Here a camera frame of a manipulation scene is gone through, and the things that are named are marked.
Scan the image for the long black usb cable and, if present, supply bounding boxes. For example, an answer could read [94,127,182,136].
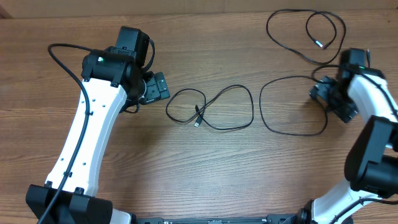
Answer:
[266,8,348,66]

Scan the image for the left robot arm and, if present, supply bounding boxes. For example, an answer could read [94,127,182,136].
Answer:
[25,26,170,223]

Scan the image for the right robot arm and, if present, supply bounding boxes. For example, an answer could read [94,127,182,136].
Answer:
[289,49,397,223]

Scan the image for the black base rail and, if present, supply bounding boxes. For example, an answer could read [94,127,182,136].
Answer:
[127,213,354,224]

